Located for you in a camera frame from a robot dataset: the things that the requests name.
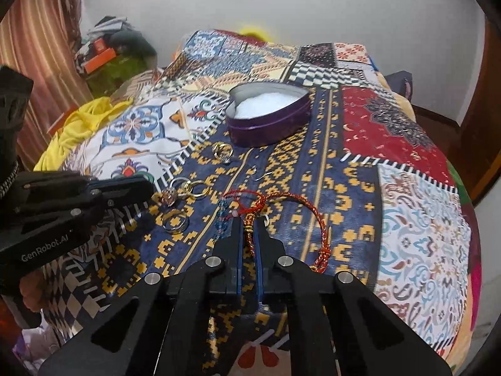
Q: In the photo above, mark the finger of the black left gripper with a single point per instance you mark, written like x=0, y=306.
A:
x=98, y=195

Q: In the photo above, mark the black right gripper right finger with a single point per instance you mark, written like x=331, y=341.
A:
x=336, y=324

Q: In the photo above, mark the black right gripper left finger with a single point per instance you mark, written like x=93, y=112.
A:
x=159, y=327

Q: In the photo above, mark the gold interlinked rings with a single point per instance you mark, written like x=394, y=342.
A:
x=191, y=189

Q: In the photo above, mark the silver hook earrings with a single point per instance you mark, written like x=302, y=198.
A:
x=257, y=176

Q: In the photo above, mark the yellow cloth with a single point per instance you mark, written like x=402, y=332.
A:
x=80, y=125

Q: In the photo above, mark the clutter pile with orange box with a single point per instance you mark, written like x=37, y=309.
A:
x=112, y=53

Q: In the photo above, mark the striped pink curtain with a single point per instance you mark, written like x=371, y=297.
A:
x=39, y=39

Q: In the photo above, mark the patchwork patterned bedspread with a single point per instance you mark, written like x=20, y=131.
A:
x=360, y=188

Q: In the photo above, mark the purple heart-shaped tin box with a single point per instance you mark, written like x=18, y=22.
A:
x=264, y=112

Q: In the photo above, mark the wooden door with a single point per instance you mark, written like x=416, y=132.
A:
x=475, y=154

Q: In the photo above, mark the yellow headboard hoop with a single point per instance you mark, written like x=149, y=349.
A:
x=255, y=32

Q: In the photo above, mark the dark blue pillow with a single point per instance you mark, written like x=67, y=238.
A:
x=401, y=82

